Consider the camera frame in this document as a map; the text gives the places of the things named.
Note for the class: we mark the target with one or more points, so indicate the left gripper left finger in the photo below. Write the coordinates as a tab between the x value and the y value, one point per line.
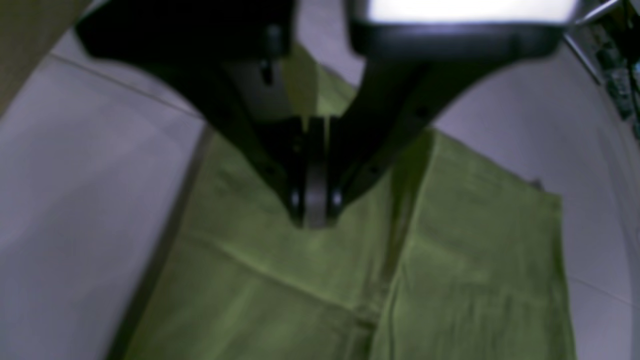
224	57

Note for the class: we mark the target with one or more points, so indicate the green T-shirt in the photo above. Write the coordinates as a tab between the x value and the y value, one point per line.
448	257

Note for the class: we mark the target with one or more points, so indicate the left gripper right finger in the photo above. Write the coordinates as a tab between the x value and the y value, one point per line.
420	56

